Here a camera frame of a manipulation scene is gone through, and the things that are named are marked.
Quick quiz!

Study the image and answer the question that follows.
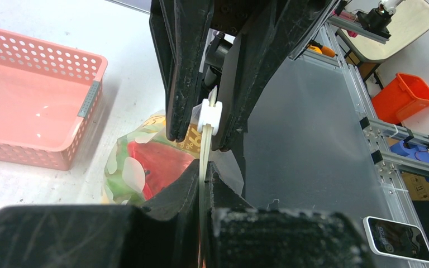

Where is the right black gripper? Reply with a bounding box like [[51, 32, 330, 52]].
[[149, 0, 339, 151]]

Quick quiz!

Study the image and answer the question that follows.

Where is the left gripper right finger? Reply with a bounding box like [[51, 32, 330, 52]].
[[204, 161, 375, 267]]

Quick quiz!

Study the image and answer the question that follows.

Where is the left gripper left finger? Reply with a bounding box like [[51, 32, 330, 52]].
[[0, 160, 199, 267]]

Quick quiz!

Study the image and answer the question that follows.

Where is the watermelon slice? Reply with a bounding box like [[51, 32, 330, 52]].
[[128, 141, 194, 200]]

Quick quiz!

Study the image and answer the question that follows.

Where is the clear zip top bag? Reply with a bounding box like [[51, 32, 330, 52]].
[[98, 89, 245, 267]]

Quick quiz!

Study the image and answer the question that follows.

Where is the pink plastic basket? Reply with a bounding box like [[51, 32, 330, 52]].
[[0, 29, 108, 170]]

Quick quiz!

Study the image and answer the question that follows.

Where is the white smartphone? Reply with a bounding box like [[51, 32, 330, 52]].
[[363, 216, 429, 263]]

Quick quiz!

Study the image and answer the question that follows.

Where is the beige round stool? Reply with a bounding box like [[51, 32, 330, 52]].
[[331, 1, 429, 81]]

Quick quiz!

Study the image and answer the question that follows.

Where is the orange plastic bin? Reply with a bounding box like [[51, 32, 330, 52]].
[[371, 73, 429, 124]]

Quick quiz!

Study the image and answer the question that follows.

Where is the aluminium table rail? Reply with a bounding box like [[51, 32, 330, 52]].
[[303, 18, 429, 268]]

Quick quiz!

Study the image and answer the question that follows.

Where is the blue object behind rail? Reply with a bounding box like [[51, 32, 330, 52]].
[[389, 141, 429, 163]]

